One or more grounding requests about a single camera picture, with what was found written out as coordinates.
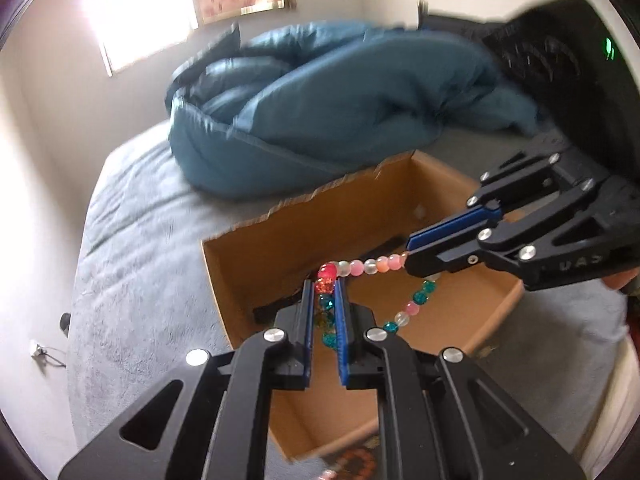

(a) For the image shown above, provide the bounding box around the orange pink bead bracelet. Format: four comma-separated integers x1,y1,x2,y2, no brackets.
320,447,378,480

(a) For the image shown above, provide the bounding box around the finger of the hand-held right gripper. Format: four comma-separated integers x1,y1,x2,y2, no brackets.
403,176,627,292
406,152,567,254

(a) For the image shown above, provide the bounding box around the white cloth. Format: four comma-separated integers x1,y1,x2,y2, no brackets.
585,327,640,466

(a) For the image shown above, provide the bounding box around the multicolour glass bead bracelet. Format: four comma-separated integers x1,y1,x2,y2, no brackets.
315,254,441,351

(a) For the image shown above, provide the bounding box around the bright window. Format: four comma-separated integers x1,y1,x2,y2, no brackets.
80,0,296,78

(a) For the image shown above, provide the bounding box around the blue comforter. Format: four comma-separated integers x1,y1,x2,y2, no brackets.
165,20,548,198

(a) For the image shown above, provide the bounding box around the grey fleece bed blanket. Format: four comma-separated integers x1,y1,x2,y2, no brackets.
67,120,636,480

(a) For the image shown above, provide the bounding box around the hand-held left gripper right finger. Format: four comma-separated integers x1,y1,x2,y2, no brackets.
335,277,586,480

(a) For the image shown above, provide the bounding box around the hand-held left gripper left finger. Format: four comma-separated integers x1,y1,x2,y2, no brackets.
57,280,316,480

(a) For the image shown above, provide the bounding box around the brown cardboard box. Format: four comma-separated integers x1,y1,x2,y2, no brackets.
200,149,526,463

